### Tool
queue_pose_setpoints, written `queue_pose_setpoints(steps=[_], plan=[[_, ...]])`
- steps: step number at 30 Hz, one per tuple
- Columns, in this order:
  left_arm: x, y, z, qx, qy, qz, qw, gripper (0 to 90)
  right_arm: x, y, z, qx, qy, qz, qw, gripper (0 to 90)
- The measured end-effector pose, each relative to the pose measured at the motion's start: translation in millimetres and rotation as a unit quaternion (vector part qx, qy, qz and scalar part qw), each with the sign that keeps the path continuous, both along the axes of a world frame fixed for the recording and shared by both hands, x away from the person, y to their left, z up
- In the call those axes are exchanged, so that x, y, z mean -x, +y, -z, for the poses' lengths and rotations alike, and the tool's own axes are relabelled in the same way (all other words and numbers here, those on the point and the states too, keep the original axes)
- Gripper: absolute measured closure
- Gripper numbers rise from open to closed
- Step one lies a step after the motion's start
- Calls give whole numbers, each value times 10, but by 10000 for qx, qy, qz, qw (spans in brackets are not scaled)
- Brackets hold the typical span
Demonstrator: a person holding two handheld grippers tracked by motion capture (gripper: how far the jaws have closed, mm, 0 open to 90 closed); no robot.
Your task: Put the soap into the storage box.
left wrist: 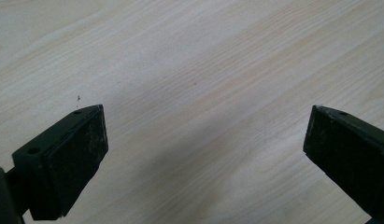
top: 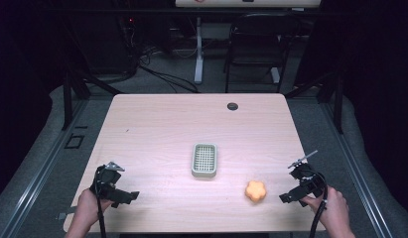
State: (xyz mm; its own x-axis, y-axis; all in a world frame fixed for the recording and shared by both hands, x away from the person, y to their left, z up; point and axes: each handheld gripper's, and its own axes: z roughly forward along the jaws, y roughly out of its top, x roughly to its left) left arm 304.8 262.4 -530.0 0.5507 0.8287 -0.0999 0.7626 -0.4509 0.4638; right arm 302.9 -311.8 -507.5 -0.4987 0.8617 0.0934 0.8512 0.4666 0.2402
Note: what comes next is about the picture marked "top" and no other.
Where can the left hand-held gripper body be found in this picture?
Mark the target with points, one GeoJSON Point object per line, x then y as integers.
{"type": "Point", "coordinates": [105, 181]}

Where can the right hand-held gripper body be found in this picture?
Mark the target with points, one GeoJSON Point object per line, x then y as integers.
{"type": "Point", "coordinates": [309, 180]}

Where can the orange flower-shaped soap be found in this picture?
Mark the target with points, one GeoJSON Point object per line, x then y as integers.
{"type": "Point", "coordinates": [255, 191]}

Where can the grey-green soap dish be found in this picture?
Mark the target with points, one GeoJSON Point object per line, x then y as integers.
{"type": "Point", "coordinates": [204, 160]}

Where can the person's left hand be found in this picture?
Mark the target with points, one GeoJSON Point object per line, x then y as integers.
{"type": "Point", "coordinates": [87, 208]}

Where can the person's right hand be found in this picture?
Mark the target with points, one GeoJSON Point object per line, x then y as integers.
{"type": "Point", "coordinates": [334, 210]}

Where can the black metal stand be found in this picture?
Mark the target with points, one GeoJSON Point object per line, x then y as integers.
{"type": "Point", "coordinates": [339, 102]}
{"type": "Point", "coordinates": [67, 99]}

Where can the black table grommet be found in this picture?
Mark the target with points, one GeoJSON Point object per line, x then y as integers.
{"type": "Point", "coordinates": [232, 106]}

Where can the white desk leg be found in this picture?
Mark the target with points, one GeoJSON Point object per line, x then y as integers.
{"type": "Point", "coordinates": [275, 75]}
{"type": "Point", "coordinates": [199, 53]}

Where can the black box with red light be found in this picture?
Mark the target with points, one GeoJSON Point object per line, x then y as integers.
{"type": "Point", "coordinates": [128, 36]}

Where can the black chair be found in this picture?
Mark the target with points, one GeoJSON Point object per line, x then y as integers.
{"type": "Point", "coordinates": [257, 36]}

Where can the aluminium floor rail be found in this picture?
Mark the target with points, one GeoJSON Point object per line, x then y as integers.
{"type": "Point", "coordinates": [42, 168]}
{"type": "Point", "coordinates": [353, 168]}

